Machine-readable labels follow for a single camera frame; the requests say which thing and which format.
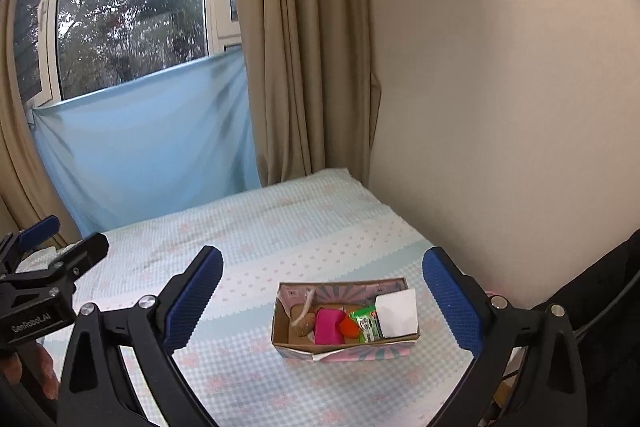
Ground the green tissue packet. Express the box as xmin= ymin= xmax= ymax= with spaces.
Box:
xmin=349 ymin=306 xmax=383 ymax=343

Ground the fuzzy brown white hair clip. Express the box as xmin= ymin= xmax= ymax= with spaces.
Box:
xmin=290 ymin=289 xmax=317 ymax=339

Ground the magenta leather pouch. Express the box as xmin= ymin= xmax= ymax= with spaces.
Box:
xmin=314 ymin=308 xmax=345 ymax=346

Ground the person's left hand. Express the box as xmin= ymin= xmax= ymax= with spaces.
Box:
xmin=1 ymin=343 xmax=60 ymax=401

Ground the light blue hanging cloth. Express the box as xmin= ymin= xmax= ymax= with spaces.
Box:
xmin=32 ymin=49 xmax=260 ymax=236

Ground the orange pompom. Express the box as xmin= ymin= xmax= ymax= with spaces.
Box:
xmin=338 ymin=315 xmax=360 ymax=340

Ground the white blue patterned bed quilt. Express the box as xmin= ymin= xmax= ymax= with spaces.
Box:
xmin=74 ymin=169 xmax=472 ymax=426

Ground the beige curtain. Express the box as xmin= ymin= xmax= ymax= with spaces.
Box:
xmin=236 ymin=0 xmax=381 ymax=185

